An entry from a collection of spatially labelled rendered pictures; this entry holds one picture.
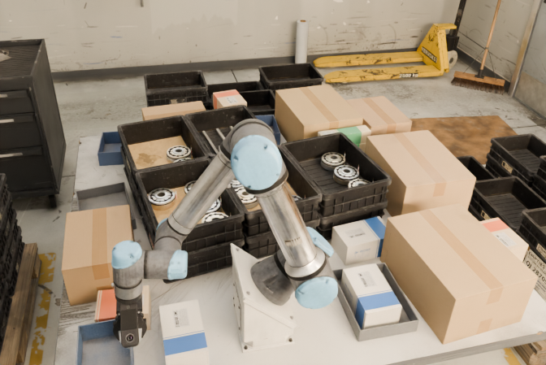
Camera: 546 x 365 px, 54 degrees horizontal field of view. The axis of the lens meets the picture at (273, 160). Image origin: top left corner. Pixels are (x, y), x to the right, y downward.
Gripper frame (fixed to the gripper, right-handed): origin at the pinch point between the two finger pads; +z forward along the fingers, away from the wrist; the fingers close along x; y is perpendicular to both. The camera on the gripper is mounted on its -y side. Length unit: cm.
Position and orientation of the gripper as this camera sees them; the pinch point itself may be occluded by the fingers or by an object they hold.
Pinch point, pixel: (131, 346)
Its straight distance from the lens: 167.3
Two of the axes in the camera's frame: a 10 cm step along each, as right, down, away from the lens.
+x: -9.7, 0.3, -2.4
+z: -1.0, 8.5, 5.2
